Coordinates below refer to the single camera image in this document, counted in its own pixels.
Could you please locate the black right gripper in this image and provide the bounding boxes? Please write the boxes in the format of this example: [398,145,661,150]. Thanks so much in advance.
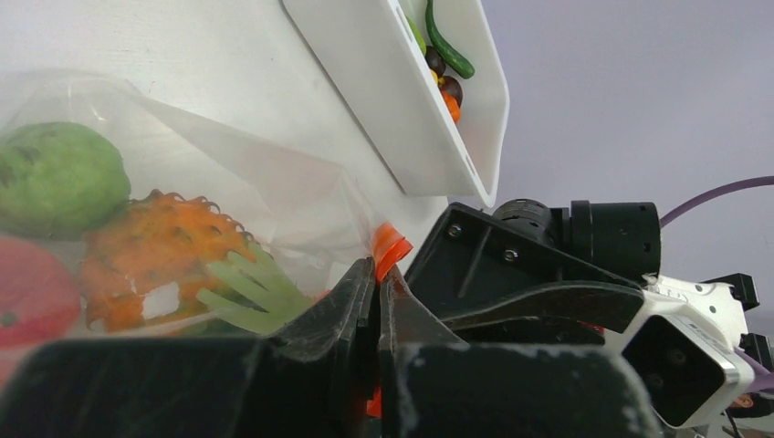
[406,199,662,346]

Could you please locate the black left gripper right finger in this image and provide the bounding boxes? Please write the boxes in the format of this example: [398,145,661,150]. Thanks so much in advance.
[379,269,660,437]

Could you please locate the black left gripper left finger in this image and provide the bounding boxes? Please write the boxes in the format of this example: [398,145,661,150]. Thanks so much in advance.
[1,259,375,437]

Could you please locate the toy pineapple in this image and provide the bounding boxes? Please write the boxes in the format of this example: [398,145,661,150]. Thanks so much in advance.
[78,190,315,335]

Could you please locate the clear zip bag orange zipper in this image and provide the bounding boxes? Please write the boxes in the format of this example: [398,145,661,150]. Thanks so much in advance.
[1,71,412,381]

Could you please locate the toy peach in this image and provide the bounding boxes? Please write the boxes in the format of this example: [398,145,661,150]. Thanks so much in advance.
[1,237,81,349]

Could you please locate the light green pepper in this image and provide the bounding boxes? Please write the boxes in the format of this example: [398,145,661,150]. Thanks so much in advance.
[405,16,427,56]

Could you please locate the small green cabbage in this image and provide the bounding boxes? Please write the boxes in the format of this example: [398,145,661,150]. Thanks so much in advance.
[1,122,131,240]

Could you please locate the orange pumpkin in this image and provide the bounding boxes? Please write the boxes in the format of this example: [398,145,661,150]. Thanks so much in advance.
[441,90,461,124]

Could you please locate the dark red beet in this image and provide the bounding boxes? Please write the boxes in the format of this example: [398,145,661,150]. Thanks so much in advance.
[438,76,464,107]

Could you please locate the dark green cucumber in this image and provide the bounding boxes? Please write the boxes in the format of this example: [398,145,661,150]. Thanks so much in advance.
[424,0,476,79]

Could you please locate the dark avocado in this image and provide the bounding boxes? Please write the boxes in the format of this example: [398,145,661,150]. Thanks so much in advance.
[424,46,447,78]

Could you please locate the white plastic bin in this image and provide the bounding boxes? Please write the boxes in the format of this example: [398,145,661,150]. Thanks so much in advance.
[285,1,510,207]

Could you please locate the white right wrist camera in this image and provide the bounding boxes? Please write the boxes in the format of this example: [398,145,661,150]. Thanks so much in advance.
[604,273,773,429]

